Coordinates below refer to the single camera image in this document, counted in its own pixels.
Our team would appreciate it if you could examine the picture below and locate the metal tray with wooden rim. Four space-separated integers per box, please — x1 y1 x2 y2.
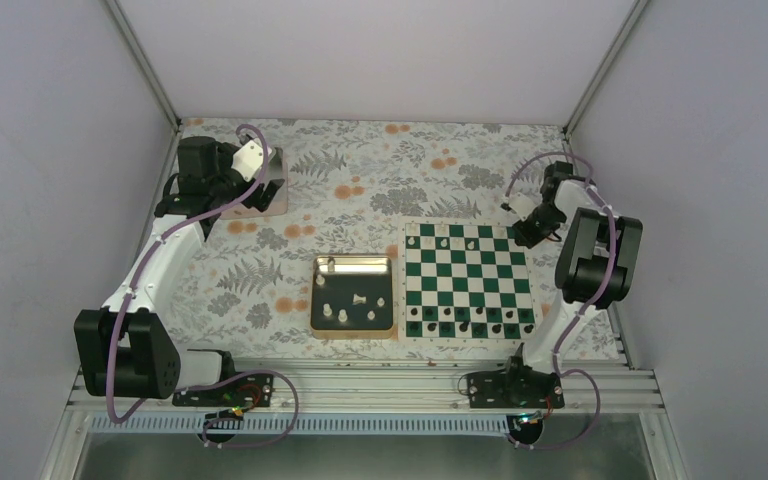
309 254 397 341

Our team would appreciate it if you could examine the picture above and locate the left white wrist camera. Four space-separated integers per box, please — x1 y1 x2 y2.
231 139 274 181

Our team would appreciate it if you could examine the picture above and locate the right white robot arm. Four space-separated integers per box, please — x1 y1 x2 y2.
503 154 643 375

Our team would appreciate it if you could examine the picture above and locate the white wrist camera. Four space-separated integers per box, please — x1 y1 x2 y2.
231 139 274 181
502 193 537 220

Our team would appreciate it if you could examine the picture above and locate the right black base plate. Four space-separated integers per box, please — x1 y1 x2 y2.
460 372 566 409

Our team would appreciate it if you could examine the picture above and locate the empty silver metal tray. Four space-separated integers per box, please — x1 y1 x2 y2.
221 147 289 220

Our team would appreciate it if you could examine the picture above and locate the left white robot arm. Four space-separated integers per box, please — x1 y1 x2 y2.
74 134 284 405

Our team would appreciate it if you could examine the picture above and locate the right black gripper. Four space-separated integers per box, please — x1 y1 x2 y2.
513 203 567 249

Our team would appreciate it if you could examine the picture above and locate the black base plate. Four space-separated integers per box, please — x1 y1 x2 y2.
460 372 566 409
172 374 274 409

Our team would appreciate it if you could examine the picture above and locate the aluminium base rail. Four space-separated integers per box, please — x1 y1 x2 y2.
67 366 665 414

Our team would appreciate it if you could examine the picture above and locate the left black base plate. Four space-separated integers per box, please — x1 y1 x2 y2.
172 374 274 409

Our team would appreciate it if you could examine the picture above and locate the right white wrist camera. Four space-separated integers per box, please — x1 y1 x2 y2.
502 193 537 220

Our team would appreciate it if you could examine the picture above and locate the green white chess board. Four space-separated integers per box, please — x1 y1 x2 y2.
399 217 543 347

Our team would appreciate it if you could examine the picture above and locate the floral paper table cover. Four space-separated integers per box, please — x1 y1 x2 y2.
164 120 564 361

